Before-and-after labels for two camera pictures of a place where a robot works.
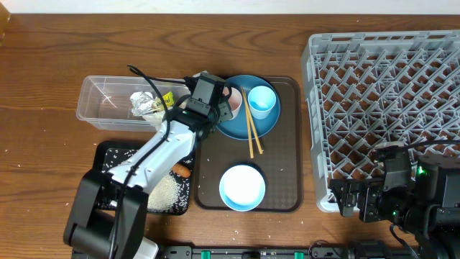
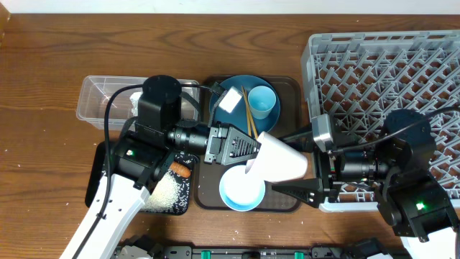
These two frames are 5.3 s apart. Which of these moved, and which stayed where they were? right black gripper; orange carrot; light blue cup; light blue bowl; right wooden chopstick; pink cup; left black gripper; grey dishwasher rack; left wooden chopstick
Moved: pink cup; left black gripper; right black gripper
Stayed: grey dishwasher rack; left wooden chopstick; orange carrot; right wooden chopstick; light blue bowl; light blue cup
